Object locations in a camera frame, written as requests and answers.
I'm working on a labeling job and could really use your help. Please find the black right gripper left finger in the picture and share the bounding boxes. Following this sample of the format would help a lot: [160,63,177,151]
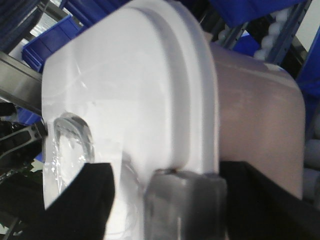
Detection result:
[17,163,115,240]

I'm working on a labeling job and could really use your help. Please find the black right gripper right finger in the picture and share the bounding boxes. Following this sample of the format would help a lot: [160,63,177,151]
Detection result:
[219,161,320,240]

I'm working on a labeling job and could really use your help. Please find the pinkish white storage bin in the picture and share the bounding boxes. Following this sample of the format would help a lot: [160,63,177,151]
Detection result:
[210,43,306,198]

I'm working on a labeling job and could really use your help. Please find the white bin lid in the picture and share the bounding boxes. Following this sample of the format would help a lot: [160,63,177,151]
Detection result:
[41,0,219,240]

